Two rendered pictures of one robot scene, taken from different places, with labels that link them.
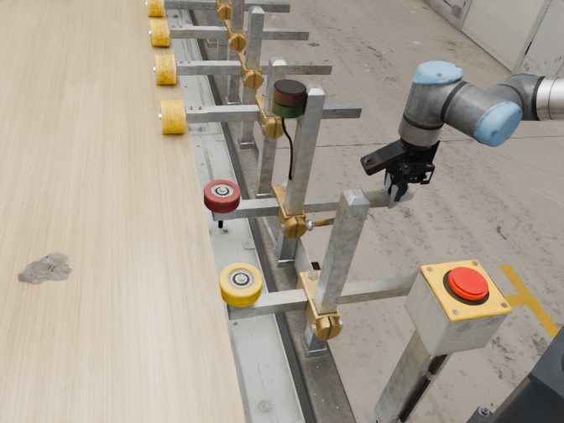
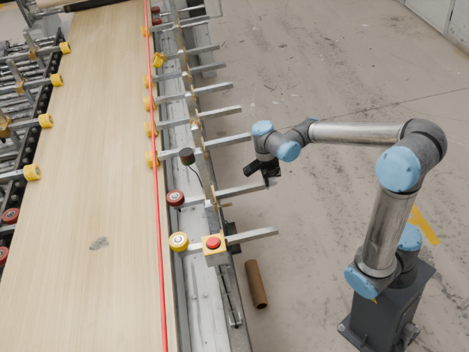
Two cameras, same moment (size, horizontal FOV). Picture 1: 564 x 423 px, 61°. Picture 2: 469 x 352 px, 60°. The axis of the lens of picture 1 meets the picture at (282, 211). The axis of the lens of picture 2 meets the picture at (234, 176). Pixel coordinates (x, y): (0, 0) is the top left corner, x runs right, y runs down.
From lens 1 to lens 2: 89 cm
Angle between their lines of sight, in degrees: 13
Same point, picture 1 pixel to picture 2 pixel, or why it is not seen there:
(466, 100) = (271, 142)
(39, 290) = (97, 253)
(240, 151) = not seen: hidden behind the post
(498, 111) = (283, 147)
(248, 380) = (198, 284)
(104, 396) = (121, 292)
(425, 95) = (256, 140)
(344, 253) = (213, 225)
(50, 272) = (100, 245)
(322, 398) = not seen: hidden behind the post
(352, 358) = (292, 269)
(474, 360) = not seen: hidden behind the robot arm
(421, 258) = (345, 200)
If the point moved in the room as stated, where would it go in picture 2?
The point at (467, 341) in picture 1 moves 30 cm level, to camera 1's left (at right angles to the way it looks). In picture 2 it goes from (218, 261) to (128, 254)
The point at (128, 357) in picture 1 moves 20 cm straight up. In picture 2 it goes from (130, 276) to (113, 246)
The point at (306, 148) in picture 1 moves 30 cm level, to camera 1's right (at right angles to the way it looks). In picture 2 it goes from (203, 174) to (274, 177)
